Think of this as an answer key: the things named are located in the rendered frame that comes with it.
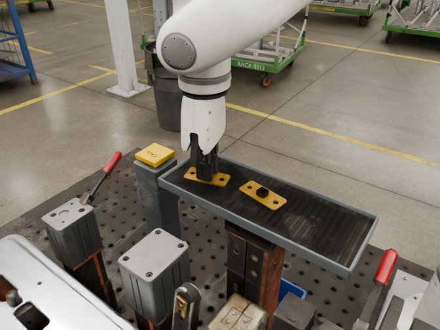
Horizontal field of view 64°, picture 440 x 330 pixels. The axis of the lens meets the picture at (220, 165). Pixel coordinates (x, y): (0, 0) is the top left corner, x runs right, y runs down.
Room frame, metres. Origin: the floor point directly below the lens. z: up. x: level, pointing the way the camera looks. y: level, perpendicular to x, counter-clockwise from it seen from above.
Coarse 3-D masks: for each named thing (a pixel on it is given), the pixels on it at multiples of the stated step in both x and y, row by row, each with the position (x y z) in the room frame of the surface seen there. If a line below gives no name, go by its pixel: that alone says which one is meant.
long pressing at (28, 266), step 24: (0, 240) 0.54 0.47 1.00; (24, 240) 0.54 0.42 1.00; (0, 264) 0.48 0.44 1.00; (24, 264) 0.48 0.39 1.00; (48, 264) 0.47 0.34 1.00; (24, 288) 0.42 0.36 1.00; (48, 288) 0.42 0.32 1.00; (72, 288) 0.42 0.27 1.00; (0, 312) 0.37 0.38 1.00; (48, 312) 0.37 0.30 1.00; (72, 312) 0.37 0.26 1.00; (96, 312) 0.37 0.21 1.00
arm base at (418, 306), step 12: (432, 276) 0.49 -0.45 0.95; (432, 288) 0.46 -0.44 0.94; (408, 300) 0.53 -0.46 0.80; (420, 300) 0.49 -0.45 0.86; (432, 300) 0.45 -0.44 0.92; (408, 312) 0.50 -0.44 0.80; (420, 312) 0.46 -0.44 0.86; (432, 312) 0.44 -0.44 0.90; (408, 324) 0.47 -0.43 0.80; (432, 324) 0.43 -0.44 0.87
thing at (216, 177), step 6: (192, 168) 0.57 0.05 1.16; (186, 174) 0.55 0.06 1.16; (216, 174) 0.55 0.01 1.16; (222, 174) 0.55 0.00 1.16; (192, 180) 0.54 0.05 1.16; (198, 180) 0.53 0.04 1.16; (204, 180) 0.53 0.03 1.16; (216, 180) 0.53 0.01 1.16; (228, 180) 0.54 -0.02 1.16; (222, 186) 0.52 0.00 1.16
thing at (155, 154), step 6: (156, 144) 0.67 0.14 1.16; (144, 150) 0.65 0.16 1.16; (150, 150) 0.65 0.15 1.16; (156, 150) 0.65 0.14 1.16; (162, 150) 0.65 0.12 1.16; (168, 150) 0.65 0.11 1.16; (138, 156) 0.63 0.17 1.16; (144, 156) 0.62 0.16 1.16; (150, 156) 0.62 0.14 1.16; (156, 156) 0.62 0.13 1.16; (162, 156) 0.62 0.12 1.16; (168, 156) 0.63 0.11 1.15; (150, 162) 0.60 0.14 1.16; (156, 162) 0.60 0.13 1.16; (162, 162) 0.61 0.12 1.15
